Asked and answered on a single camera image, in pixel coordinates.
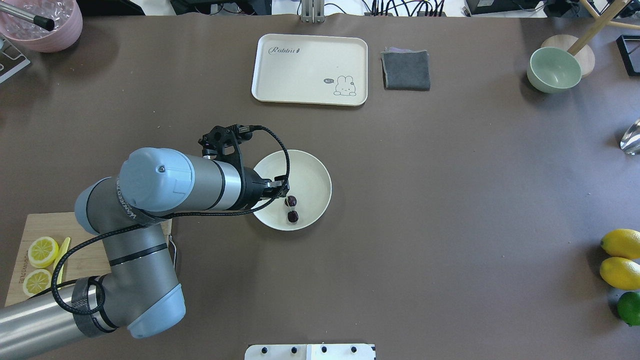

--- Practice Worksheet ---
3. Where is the yellow lemon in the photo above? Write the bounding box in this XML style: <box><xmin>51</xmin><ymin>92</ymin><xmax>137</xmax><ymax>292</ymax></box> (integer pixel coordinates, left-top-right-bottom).
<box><xmin>599</xmin><ymin>257</ymin><xmax>640</xmax><ymax>291</ymax></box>
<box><xmin>599</xmin><ymin>228</ymin><xmax>640</xmax><ymax>260</ymax></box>

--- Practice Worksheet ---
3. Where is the yellow plastic knife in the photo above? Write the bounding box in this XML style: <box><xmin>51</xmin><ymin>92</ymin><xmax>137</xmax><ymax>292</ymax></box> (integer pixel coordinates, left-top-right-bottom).
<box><xmin>53</xmin><ymin>236</ymin><xmax>71</xmax><ymax>285</ymax></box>

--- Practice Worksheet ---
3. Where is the yellow lemon right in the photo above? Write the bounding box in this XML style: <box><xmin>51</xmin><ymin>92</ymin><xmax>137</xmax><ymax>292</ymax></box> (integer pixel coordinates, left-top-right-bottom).
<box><xmin>599</xmin><ymin>228</ymin><xmax>640</xmax><ymax>260</ymax></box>

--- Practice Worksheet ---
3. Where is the dark red cherry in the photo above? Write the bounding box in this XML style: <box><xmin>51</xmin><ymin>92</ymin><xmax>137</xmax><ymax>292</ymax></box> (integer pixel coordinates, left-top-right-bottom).
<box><xmin>286</xmin><ymin>210</ymin><xmax>299</xmax><ymax>224</ymax></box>
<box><xmin>285</xmin><ymin>195</ymin><xmax>298</xmax><ymax>208</ymax></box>

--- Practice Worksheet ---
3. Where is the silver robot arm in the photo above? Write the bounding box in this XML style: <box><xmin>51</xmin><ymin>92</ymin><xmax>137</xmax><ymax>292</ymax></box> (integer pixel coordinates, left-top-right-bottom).
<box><xmin>1</xmin><ymin>147</ymin><xmax>288</xmax><ymax>360</ymax></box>

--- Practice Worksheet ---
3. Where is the mirrored glass tray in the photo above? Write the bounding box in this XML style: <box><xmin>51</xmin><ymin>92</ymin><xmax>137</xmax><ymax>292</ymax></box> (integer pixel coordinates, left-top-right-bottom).
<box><xmin>615</xmin><ymin>34</ymin><xmax>640</xmax><ymax>76</ymax></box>

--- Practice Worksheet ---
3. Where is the white cup rack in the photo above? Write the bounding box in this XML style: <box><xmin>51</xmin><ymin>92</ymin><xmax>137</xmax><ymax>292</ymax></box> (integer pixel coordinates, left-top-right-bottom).
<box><xmin>0</xmin><ymin>35</ymin><xmax>31</xmax><ymax>84</ymax></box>

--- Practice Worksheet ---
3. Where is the round cream plate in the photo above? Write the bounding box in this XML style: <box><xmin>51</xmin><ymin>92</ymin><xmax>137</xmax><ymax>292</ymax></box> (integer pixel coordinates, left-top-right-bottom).
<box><xmin>254</xmin><ymin>149</ymin><xmax>333</xmax><ymax>231</ymax></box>

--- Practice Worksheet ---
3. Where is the lemon slice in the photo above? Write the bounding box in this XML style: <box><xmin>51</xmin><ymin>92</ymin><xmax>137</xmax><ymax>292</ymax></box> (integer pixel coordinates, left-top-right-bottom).
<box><xmin>22</xmin><ymin>268</ymin><xmax>52</xmax><ymax>297</ymax></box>
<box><xmin>27</xmin><ymin>236</ymin><xmax>60</xmax><ymax>269</ymax></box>

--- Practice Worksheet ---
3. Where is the mint green bowl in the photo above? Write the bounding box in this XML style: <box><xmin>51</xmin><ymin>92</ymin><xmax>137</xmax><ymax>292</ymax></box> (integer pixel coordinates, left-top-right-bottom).
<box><xmin>526</xmin><ymin>47</ymin><xmax>582</xmax><ymax>94</ymax></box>

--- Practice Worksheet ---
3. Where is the folded grey cloth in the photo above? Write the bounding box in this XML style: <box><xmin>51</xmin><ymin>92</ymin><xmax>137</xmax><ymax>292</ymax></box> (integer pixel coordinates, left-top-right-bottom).
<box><xmin>381</xmin><ymin>47</ymin><xmax>431</xmax><ymax>91</ymax></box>

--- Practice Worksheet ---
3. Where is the steel scoop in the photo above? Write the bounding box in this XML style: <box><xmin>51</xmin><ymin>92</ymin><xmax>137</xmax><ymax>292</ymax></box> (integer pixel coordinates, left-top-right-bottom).
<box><xmin>619</xmin><ymin>118</ymin><xmax>640</xmax><ymax>156</ymax></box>

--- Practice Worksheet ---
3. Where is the pink mixing bowl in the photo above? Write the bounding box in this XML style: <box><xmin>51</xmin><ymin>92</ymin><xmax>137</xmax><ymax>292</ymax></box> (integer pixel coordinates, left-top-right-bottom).
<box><xmin>0</xmin><ymin>0</ymin><xmax>83</xmax><ymax>53</ymax></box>

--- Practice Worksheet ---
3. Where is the green lime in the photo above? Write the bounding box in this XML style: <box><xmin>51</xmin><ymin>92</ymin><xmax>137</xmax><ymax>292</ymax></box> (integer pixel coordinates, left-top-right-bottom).
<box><xmin>616</xmin><ymin>291</ymin><xmax>640</xmax><ymax>327</ymax></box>

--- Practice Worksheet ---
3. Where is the cream rabbit tray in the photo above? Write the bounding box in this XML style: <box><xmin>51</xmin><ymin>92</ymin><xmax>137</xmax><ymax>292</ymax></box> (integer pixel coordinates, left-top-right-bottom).
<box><xmin>251</xmin><ymin>33</ymin><xmax>369</xmax><ymax>107</ymax></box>

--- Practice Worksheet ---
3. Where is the wooden cutting board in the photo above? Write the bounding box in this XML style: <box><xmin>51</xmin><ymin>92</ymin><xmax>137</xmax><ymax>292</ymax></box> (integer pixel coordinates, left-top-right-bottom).
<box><xmin>4</xmin><ymin>212</ymin><xmax>178</xmax><ymax>308</ymax></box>

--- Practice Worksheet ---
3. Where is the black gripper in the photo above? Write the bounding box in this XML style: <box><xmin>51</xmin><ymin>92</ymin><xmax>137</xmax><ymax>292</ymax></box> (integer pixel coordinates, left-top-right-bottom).
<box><xmin>242</xmin><ymin>169</ymin><xmax>290</xmax><ymax>210</ymax></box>

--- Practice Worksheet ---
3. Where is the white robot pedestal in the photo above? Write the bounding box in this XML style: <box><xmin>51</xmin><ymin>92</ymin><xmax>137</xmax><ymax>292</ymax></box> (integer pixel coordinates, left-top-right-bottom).
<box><xmin>244</xmin><ymin>342</ymin><xmax>377</xmax><ymax>360</ymax></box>

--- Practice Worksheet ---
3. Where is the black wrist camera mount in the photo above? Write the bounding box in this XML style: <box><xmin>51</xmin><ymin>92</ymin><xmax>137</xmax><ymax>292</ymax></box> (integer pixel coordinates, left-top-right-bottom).
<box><xmin>198</xmin><ymin>124</ymin><xmax>253</xmax><ymax>174</ymax></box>

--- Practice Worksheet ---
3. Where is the yellow lemon left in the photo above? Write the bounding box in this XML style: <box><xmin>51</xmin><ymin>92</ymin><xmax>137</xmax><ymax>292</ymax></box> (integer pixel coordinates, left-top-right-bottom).
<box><xmin>599</xmin><ymin>257</ymin><xmax>640</xmax><ymax>291</ymax></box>

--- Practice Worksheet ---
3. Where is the aluminium frame post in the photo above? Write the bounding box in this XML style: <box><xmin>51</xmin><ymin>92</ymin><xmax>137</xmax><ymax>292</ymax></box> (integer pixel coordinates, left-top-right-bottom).
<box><xmin>299</xmin><ymin>0</ymin><xmax>326</xmax><ymax>24</ymax></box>

